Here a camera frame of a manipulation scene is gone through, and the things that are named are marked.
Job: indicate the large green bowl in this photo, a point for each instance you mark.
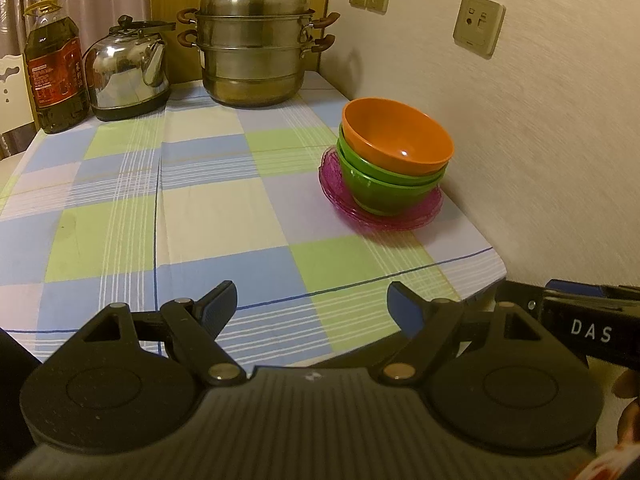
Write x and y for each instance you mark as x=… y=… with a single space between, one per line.
x=360 y=162

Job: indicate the white chair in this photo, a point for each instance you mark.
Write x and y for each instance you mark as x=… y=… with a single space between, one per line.
x=12 y=95

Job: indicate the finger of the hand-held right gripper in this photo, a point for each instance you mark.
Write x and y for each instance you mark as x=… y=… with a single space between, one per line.
x=555 y=285
x=520 y=292

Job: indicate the checked pastel tablecloth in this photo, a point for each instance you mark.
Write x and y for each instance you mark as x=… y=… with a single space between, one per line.
x=200 y=210

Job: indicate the small green bowl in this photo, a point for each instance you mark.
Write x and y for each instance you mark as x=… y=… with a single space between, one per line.
x=380 y=200

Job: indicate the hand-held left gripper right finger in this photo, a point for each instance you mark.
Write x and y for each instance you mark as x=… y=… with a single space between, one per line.
x=402 y=305

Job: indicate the pink transparent plate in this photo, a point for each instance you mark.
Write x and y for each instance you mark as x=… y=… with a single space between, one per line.
x=351 y=206
x=347 y=217
x=348 y=212

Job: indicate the stainless steel kettle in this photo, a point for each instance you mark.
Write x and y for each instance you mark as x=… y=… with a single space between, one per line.
x=125 y=75

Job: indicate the stainless steel steamer pot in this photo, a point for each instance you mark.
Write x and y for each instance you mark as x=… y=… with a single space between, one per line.
x=250 y=55

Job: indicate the orange bowl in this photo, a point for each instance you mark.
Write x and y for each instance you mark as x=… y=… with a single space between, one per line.
x=390 y=130

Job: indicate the cooking oil bottle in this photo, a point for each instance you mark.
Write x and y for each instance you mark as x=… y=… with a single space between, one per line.
x=55 y=80

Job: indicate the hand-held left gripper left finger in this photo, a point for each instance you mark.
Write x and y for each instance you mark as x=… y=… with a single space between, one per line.
x=220 y=305

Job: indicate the beige wall socket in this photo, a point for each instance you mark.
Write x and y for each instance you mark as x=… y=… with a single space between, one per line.
x=478 y=25

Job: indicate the person's right hand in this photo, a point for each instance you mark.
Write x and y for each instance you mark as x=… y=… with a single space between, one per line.
x=630 y=420

